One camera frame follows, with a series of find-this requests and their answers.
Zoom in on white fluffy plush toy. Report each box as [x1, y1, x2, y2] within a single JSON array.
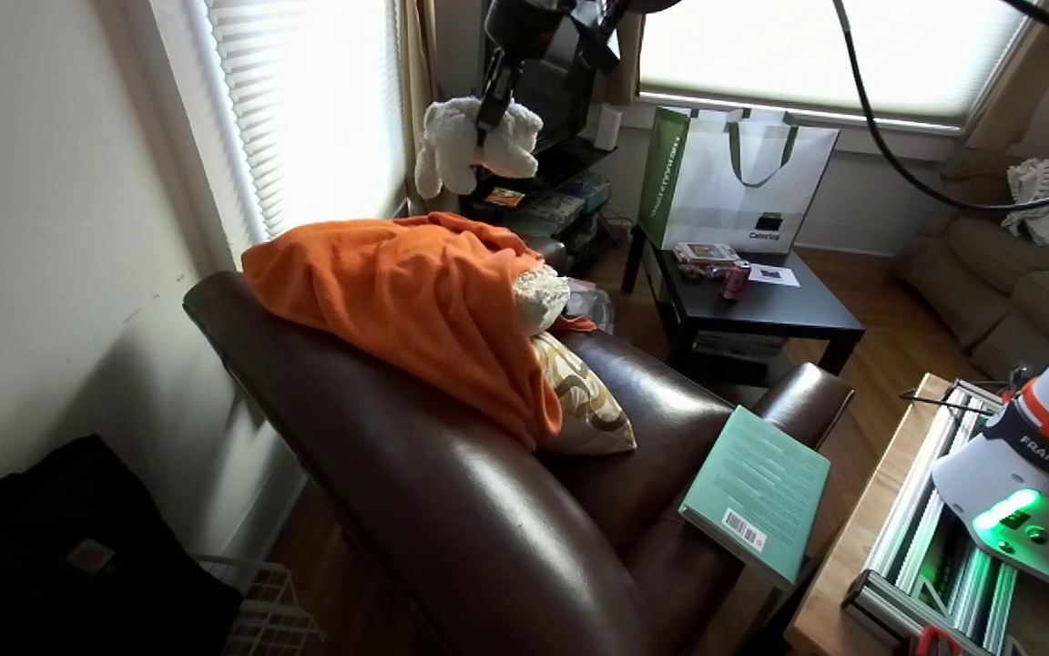
[[415, 93, 544, 199]]

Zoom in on orange fleece blanket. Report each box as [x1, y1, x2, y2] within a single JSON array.
[[240, 212, 564, 448]]

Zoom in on yellow patterned cushion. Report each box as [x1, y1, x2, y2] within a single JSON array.
[[533, 330, 638, 454]]

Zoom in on colourful card box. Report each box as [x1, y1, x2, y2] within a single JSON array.
[[675, 240, 738, 272]]

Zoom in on black coffee table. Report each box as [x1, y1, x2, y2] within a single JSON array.
[[621, 226, 862, 386]]

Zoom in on brown leather armchair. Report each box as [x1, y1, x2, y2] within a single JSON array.
[[177, 265, 857, 656]]

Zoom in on white paper sheet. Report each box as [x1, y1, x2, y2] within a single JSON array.
[[748, 262, 802, 288]]

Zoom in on white shopping bag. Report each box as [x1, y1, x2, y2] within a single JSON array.
[[638, 108, 838, 257]]

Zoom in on green hardcover book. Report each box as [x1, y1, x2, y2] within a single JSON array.
[[676, 408, 829, 588]]

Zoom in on beige curtain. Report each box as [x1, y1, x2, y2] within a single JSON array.
[[391, 0, 443, 212]]

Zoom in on white window blind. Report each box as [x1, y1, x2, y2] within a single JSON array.
[[144, 0, 413, 265]]

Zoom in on wooden side table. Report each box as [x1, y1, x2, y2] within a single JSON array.
[[783, 368, 1049, 656]]

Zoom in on beige sofa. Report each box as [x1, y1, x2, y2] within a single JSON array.
[[895, 158, 1049, 378]]

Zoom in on black bag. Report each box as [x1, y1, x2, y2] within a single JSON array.
[[0, 436, 240, 656]]

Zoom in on white wire basket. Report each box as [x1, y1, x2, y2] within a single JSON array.
[[195, 554, 325, 656]]

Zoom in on black hanging cable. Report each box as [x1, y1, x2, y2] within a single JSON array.
[[829, 0, 1049, 219]]

